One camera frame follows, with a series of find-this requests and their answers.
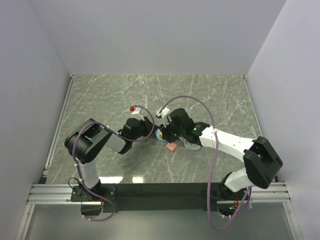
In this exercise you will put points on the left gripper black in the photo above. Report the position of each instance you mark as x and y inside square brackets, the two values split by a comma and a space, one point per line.
[147, 124]

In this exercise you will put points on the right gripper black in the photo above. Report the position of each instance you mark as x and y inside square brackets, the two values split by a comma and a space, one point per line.
[166, 134]

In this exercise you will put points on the round blue power strip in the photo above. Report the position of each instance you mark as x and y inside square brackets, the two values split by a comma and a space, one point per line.
[158, 135]

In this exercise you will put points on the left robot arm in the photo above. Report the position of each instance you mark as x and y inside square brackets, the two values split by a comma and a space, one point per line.
[86, 142]

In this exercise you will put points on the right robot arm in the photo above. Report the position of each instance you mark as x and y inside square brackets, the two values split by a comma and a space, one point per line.
[261, 161]

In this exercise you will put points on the pink charger plug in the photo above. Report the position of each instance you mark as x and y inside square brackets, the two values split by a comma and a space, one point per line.
[171, 147]

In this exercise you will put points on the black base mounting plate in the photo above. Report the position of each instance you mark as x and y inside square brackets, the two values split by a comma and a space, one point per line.
[160, 196]

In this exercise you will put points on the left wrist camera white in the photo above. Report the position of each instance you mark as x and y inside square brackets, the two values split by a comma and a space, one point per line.
[136, 111]

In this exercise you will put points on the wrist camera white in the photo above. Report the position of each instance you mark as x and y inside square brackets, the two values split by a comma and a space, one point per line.
[136, 111]
[162, 113]

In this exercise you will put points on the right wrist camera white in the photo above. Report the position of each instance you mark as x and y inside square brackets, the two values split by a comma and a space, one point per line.
[162, 113]

